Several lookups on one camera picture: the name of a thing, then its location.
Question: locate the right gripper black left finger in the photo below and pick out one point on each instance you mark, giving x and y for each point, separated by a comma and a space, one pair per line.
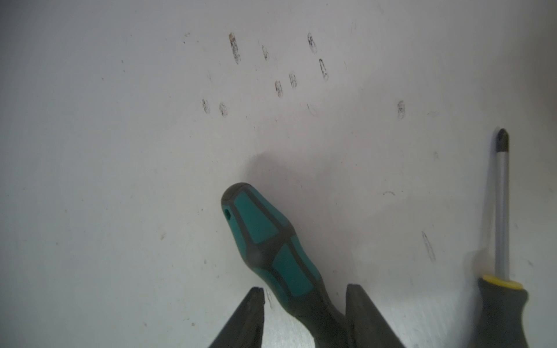
244, 329

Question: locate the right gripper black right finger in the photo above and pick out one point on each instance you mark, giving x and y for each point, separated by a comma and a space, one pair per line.
366, 325

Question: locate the green handled screwdriver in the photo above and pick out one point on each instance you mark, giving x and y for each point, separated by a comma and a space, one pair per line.
270, 247

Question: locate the small yellow black screwdriver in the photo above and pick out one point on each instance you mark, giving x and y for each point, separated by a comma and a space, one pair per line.
503, 300

